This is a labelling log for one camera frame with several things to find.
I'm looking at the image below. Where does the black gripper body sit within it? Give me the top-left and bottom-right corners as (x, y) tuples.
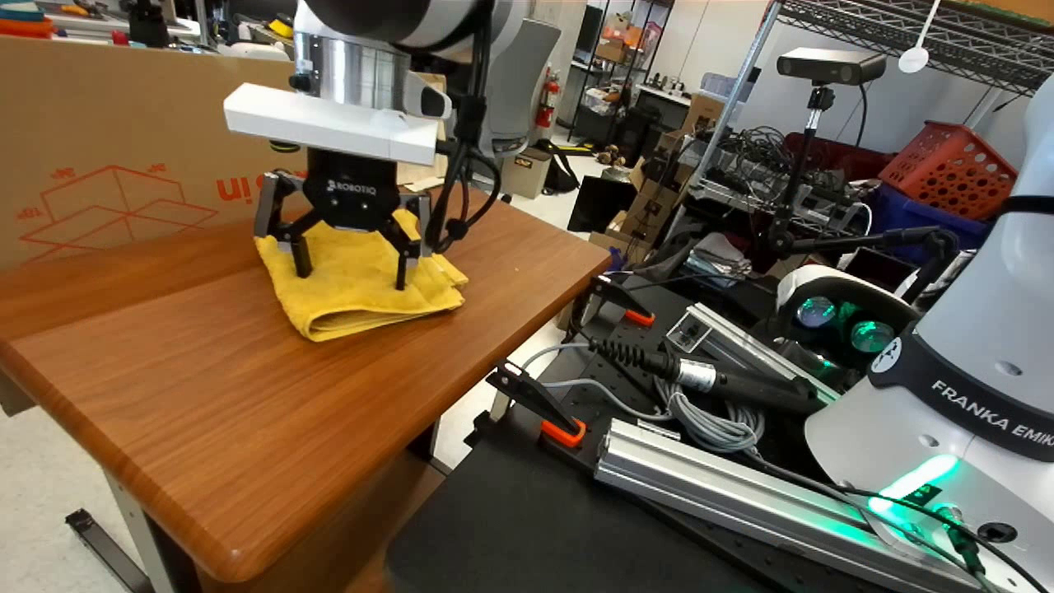
(299, 146), (404, 231)

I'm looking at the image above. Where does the yellow terry towel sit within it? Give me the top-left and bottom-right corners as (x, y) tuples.
(252, 208), (471, 345)

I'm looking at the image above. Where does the light wooden board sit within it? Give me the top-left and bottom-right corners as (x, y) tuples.
(396, 163), (456, 198)

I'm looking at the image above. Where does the small beige cardboard box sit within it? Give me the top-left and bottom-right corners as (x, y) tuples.
(497, 146), (558, 200)

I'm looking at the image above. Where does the black flat panel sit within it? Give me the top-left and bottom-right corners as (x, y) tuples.
(565, 174), (643, 236)

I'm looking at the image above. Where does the red fire extinguisher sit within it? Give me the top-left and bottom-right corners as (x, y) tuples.
(534, 66), (562, 132)

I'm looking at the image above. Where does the grey office chair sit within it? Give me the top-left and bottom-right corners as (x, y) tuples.
(480, 17), (565, 190)

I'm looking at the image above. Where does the large brown cardboard box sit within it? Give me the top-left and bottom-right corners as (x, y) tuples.
(0, 39), (312, 274)

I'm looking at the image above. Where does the black perforated base board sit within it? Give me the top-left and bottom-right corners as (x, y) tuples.
(381, 407), (783, 593)

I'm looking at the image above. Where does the grey metal table leg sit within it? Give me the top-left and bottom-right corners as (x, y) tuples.
(63, 467), (186, 593)

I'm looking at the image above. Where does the black tripod stand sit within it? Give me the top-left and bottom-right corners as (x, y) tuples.
(769, 84), (840, 268)

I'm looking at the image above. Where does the white headset with green lenses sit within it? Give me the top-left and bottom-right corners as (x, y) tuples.
(770, 261), (927, 389)

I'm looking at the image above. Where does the blue plastic bin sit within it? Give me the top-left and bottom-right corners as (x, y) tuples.
(871, 186), (998, 268)

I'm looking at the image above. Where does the white hanging ladle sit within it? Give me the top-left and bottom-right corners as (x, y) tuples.
(896, 0), (946, 79)

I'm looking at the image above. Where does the red plastic crate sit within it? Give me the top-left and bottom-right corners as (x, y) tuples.
(876, 119), (1020, 225)

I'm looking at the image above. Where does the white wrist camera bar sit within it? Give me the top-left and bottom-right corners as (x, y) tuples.
(220, 79), (444, 172)

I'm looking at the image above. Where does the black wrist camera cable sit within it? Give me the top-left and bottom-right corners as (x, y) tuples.
(422, 0), (504, 257)

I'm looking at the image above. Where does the orange handled black clamp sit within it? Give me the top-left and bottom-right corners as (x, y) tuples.
(487, 360), (593, 456)
(585, 276), (661, 333)

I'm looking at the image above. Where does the thick black plug cable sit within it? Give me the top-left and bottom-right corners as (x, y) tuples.
(591, 333), (825, 414)

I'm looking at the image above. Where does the silver metal bracket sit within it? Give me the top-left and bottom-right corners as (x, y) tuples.
(661, 302), (843, 404)

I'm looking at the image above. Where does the grey coiled cable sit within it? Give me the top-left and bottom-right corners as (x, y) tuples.
(655, 382), (770, 456)

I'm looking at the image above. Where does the long aluminium rail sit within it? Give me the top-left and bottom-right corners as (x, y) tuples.
(591, 414), (988, 593)

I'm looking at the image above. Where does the black camera on stand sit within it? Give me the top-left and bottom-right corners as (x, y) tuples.
(775, 44), (888, 89)

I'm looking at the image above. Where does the metal wire shelf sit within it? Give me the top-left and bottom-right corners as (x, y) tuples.
(688, 0), (1054, 190)

